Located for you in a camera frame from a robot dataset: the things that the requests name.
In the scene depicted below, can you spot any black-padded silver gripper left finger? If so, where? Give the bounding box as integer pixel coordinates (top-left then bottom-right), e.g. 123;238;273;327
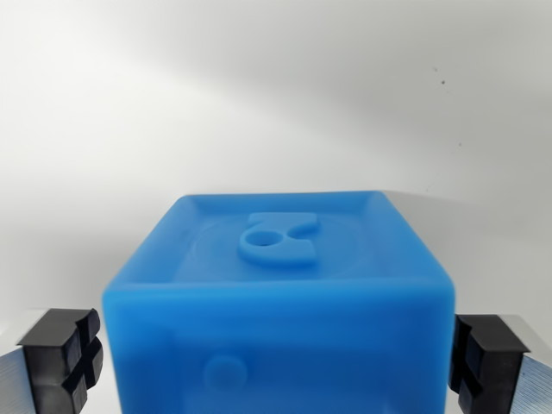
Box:
0;307;104;414

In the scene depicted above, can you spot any black-padded silver gripper right finger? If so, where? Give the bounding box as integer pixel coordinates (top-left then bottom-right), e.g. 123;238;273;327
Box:
448;313;552;414

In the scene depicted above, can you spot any blue rubber cube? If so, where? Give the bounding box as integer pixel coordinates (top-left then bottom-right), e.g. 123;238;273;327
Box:
100;189;456;414

